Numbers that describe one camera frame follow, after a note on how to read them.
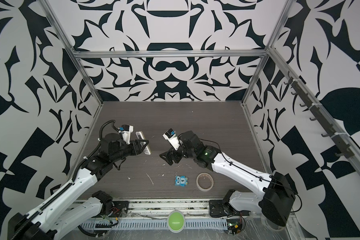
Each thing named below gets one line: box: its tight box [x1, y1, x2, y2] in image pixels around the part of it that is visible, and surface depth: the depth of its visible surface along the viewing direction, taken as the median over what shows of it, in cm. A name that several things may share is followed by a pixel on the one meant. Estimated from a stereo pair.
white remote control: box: [135, 131, 152, 156], surface depth 76 cm
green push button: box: [167, 210, 186, 233], surface depth 70 cm
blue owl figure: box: [174, 175, 189, 187], surface depth 83 cm
